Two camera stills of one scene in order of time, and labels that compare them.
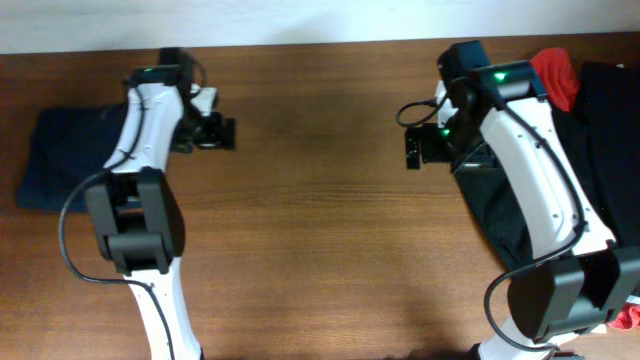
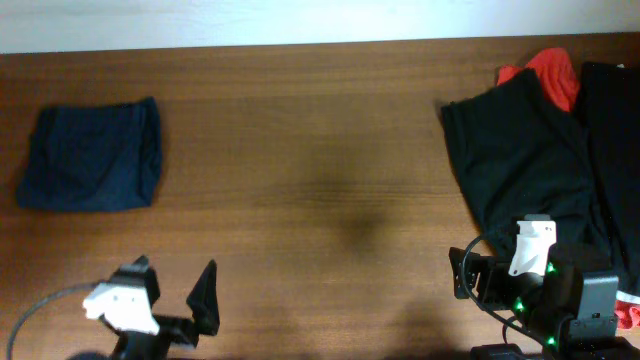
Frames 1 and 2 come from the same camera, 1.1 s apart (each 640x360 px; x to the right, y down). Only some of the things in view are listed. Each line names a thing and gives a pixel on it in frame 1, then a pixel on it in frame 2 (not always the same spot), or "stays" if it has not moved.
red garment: [558, 76] stays
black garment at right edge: [609, 106] stays
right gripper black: [413, 148] → [485, 279]
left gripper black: [228, 133] → [173, 326]
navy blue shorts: [69, 150] stays
